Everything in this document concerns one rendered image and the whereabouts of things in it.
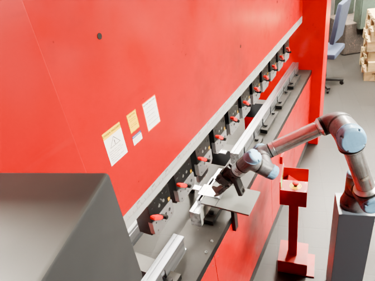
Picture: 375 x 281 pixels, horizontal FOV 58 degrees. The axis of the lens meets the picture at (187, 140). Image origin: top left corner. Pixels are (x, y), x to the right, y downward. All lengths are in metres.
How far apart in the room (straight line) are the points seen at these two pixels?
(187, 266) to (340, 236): 0.94
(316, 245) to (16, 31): 2.65
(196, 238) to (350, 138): 0.87
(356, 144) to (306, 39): 2.09
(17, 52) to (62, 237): 0.32
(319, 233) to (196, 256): 1.51
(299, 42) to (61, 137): 3.13
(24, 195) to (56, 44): 0.53
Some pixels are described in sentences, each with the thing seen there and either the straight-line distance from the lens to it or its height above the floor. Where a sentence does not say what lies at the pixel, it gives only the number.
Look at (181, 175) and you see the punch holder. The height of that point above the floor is 1.30.
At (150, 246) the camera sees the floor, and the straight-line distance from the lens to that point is 3.00.
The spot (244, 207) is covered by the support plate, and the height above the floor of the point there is 1.00.
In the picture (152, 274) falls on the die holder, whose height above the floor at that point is 0.97.
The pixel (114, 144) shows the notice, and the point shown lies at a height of 1.66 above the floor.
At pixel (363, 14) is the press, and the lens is 6.55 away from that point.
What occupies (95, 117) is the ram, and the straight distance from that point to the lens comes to 1.00.
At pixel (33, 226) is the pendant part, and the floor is 1.95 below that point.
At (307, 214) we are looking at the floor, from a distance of 3.14.
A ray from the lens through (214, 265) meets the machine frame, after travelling 1.78.
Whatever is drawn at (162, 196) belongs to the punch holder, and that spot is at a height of 1.31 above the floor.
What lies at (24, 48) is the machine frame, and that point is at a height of 2.07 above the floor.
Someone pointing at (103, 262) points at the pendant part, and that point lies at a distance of 0.42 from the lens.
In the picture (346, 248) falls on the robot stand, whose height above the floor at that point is 0.50.
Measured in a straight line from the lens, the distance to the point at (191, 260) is 1.69.
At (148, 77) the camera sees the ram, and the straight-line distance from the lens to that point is 1.19.
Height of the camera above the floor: 2.18
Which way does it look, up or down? 31 degrees down
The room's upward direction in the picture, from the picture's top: 10 degrees counter-clockwise
